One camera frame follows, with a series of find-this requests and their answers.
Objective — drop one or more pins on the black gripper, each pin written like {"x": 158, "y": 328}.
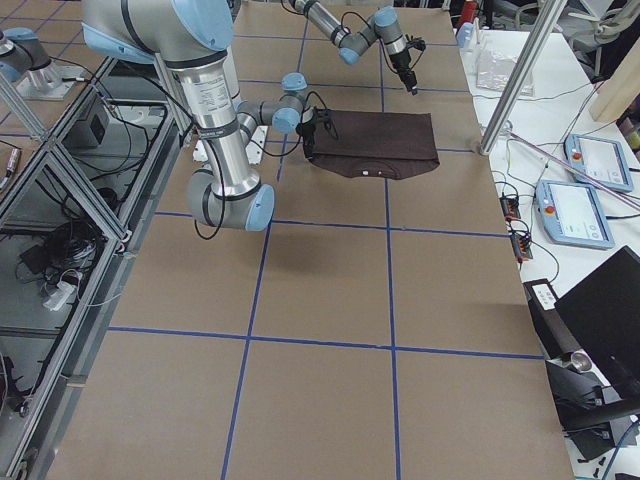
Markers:
{"x": 306, "y": 134}
{"x": 403, "y": 65}

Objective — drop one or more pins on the dark brown t-shirt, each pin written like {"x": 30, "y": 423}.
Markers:
{"x": 393, "y": 146}

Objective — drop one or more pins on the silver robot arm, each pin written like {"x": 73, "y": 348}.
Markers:
{"x": 192, "y": 38}
{"x": 381, "y": 27}

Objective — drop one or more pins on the silver foil bag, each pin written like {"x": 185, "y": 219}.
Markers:
{"x": 494, "y": 69}

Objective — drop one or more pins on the orange black connector block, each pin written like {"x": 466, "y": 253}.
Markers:
{"x": 510, "y": 207}

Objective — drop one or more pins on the far teach pendant tablet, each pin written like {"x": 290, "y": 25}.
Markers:
{"x": 600, "y": 158}

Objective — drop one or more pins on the teach pendant tablet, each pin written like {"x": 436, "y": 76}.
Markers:
{"x": 600, "y": 158}
{"x": 572, "y": 215}

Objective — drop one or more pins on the near teach pendant tablet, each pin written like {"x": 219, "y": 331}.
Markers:
{"x": 572, "y": 215}

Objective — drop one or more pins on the wooden beam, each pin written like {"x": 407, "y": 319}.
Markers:
{"x": 618, "y": 92}

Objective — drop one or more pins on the grey control box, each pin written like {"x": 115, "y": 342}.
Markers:
{"x": 89, "y": 129}

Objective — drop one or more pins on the white power strip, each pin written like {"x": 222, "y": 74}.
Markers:
{"x": 61, "y": 294}

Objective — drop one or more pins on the black box with label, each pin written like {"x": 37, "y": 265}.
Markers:
{"x": 554, "y": 335}

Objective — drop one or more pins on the black monitor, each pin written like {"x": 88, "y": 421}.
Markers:
{"x": 602, "y": 314}

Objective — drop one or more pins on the silver metal cup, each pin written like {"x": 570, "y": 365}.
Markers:
{"x": 579, "y": 362}

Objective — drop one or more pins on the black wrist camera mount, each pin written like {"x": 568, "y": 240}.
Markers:
{"x": 415, "y": 42}
{"x": 323, "y": 117}

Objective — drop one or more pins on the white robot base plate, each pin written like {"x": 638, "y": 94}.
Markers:
{"x": 254, "y": 148}

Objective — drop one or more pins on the aluminium frame post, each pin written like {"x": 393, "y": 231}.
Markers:
{"x": 535, "y": 43}

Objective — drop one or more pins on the aluminium frame rack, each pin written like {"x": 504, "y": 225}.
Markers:
{"x": 78, "y": 215}

